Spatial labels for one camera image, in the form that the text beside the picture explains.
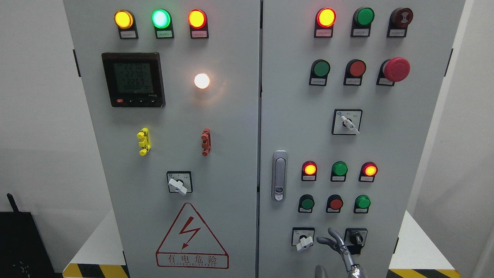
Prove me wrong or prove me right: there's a green push button lower left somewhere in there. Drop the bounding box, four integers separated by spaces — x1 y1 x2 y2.
298 194 315 213

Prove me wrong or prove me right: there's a green push button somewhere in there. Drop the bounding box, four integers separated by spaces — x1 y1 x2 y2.
309 59 331 86
353 194 372 214
298 194 315 213

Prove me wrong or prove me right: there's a green push button upper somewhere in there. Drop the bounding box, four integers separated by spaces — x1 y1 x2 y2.
309 59 331 86

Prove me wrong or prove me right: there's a red push button lower middle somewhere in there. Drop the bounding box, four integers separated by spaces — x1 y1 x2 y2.
326 194 344 213

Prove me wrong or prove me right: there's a red push button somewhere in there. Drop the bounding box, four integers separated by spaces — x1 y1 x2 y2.
343 59 367 86
326 194 344 213

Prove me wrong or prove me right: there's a red push button upper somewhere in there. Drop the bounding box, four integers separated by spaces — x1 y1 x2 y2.
343 59 367 86

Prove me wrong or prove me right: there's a green push button lower right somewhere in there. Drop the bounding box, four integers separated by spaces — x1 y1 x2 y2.
353 194 372 214

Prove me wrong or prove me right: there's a red emergency stop button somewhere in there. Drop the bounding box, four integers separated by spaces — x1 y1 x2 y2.
376 57 411 86

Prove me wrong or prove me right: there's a grey electrical control cabinet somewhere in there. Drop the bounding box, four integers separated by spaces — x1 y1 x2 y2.
64 0 465 278

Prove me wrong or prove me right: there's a red terminal connector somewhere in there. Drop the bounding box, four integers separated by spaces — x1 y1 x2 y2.
201 128 211 157

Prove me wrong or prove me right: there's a red indicator light lower left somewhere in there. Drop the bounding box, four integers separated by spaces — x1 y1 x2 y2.
301 161 317 181

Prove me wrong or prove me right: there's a white lit indicator light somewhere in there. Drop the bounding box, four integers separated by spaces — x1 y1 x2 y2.
194 73 210 89

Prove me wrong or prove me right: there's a green indicator light lower middle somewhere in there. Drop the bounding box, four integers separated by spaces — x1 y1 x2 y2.
330 161 348 182

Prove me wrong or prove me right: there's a yellow terminal connector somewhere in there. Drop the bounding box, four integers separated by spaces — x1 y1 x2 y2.
137 128 151 156

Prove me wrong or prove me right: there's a red electrical warning sticker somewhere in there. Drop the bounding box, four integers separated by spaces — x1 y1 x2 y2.
156 203 229 269

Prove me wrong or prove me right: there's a red indicator light lower right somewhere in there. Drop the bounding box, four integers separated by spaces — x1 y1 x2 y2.
359 161 378 183

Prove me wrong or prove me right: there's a black digital power meter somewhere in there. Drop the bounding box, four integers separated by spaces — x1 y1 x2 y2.
101 52 166 108

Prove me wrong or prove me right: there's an orange-red indicator light left door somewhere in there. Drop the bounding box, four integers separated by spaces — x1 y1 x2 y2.
188 9 209 39

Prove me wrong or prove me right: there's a red indicator light right door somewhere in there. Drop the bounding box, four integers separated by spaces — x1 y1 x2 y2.
314 7 337 38

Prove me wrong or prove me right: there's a lit green indicator light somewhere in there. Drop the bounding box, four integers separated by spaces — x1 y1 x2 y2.
151 9 174 39

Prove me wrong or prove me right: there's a green indicator light top right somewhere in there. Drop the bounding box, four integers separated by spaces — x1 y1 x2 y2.
350 7 375 37

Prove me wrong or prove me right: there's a yellow indicator light top left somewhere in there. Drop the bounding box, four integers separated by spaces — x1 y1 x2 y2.
113 10 138 39

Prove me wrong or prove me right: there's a dark red buzzer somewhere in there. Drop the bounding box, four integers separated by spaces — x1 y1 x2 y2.
387 7 413 37

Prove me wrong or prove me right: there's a white platform with hazard stripes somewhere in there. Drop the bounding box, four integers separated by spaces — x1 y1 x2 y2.
62 211 461 278

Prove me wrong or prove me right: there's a black box with antenna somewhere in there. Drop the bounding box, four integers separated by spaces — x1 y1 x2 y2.
0 193 56 278

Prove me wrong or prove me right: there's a silver door latch handle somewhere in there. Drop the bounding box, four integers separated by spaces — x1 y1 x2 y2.
272 150 288 201

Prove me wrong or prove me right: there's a white selector switch left door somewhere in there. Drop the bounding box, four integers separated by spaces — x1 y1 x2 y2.
166 171 193 196

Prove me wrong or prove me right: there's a white selector switch upper right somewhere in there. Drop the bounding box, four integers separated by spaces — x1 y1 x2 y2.
332 109 363 135

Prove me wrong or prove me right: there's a white selector switch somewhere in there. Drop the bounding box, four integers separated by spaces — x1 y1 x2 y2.
291 227 315 252
332 109 363 135

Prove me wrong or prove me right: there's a white selector switch lower right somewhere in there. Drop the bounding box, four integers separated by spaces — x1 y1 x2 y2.
291 227 315 252

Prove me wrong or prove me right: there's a black knob selector switch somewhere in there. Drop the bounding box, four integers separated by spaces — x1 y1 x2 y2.
344 228 368 255

